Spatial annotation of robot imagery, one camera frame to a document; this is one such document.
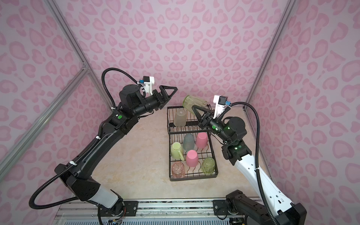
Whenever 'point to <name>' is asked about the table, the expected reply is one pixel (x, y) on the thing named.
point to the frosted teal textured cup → (188, 144)
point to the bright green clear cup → (208, 165)
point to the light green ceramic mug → (176, 151)
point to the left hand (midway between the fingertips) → (175, 89)
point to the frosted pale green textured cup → (180, 118)
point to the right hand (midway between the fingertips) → (193, 108)
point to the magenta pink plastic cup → (192, 158)
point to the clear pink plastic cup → (178, 170)
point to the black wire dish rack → (177, 134)
